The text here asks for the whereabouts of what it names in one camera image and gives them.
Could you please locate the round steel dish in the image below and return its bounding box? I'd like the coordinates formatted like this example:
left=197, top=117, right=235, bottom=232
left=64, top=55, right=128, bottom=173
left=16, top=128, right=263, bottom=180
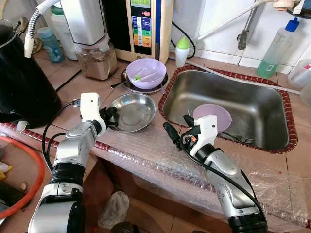
left=108, top=93, right=157, bottom=133

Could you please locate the purple plastic bowl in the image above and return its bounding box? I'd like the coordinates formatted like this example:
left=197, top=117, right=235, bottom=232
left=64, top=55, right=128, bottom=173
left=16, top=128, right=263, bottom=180
left=193, top=104, right=233, bottom=133
left=125, top=58, right=168, bottom=90

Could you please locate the dark round pan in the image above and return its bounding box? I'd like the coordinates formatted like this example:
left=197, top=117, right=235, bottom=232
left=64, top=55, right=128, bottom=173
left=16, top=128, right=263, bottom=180
left=110, top=69, right=170, bottom=94

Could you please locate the clear bubble wrap sheet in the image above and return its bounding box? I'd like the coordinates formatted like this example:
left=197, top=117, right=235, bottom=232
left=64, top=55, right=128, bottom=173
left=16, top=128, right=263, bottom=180
left=95, top=124, right=311, bottom=229

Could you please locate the green white utensil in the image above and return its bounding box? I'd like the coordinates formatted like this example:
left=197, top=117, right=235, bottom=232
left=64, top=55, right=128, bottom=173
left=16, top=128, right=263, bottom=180
left=134, top=71, right=158, bottom=82

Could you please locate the glass jar with brown contents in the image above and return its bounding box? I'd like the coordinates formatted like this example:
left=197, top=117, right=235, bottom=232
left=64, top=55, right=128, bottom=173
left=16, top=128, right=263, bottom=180
left=74, top=41, right=119, bottom=81

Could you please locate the steel fork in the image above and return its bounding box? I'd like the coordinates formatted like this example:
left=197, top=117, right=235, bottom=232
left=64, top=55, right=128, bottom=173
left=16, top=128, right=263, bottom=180
left=225, top=131, right=258, bottom=145

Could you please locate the white bottle with green cap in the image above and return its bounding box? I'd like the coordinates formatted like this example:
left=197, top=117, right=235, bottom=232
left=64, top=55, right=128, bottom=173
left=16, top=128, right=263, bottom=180
left=175, top=36, right=190, bottom=67

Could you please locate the orange plastic basin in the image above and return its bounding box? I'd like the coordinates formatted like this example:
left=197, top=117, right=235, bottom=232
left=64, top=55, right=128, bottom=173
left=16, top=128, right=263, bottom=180
left=0, top=136, right=46, bottom=220

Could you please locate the black kettle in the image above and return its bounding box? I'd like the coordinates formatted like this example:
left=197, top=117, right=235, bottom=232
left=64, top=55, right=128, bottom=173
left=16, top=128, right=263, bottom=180
left=0, top=18, right=62, bottom=128

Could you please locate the cream water ioniser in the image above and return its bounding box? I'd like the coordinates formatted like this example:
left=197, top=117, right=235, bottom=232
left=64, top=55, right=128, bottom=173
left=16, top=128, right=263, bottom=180
left=102, top=0, right=174, bottom=63

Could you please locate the teal plastic bottle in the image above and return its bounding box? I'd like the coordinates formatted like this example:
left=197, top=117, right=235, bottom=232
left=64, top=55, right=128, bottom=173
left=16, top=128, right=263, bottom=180
left=38, top=27, right=65, bottom=64

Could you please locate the clear plastic cup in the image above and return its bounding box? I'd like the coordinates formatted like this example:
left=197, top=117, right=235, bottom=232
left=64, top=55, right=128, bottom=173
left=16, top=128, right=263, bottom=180
left=300, top=85, right=311, bottom=107

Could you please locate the silver countertop appliance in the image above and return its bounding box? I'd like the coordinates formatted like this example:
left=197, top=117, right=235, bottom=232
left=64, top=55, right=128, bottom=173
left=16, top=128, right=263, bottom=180
left=61, top=0, right=107, bottom=48

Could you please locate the white plastic jug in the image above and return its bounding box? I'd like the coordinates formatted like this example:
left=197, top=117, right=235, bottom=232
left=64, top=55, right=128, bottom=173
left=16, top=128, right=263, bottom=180
left=50, top=4, right=79, bottom=61

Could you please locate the steel faucet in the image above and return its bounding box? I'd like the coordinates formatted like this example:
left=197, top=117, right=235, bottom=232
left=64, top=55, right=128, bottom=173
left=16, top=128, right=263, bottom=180
left=237, top=4, right=261, bottom=51

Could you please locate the clear bottle with green soap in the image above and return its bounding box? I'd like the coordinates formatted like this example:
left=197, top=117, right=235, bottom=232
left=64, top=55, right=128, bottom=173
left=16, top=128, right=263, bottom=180
left=256, top=17, right=301, bottom=77

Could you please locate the white counter pipe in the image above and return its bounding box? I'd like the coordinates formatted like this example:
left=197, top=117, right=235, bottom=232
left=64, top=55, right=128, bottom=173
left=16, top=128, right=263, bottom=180
left=185, top=58, right=303, bottom=95

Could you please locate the clear plastic container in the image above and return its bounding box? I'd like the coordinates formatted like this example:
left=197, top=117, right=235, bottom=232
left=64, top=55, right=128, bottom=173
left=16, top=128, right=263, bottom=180
left=288, top=59, right=311, bottom=89

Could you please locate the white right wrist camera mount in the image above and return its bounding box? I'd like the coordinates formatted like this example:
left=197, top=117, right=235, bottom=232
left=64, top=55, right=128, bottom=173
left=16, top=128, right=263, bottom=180
left=190, top=115, right=218, bottom=157

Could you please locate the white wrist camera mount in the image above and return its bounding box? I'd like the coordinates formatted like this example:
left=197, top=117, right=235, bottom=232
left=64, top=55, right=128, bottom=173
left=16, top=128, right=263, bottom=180
left=190, top=115, right=218, bottom=157
left=79, top=92, right=106, bottom=125

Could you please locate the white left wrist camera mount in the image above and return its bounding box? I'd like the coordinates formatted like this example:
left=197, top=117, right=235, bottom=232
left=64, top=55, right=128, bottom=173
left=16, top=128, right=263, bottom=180
left=79, top=92, right=106, bottom=125

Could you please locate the black power cable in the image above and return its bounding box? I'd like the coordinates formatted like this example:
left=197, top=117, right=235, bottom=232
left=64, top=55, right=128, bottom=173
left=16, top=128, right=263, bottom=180
left=170, top=22, right=196, bottom=60

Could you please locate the thin white hose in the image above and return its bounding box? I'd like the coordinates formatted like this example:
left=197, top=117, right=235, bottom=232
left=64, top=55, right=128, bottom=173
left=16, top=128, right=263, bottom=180
left=197, top=0, right=275, bottom=42

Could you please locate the flexible metal hose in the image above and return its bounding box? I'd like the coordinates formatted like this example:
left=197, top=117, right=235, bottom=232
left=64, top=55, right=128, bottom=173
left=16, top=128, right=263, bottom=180
left=24, top=0, right=64, bottom=59

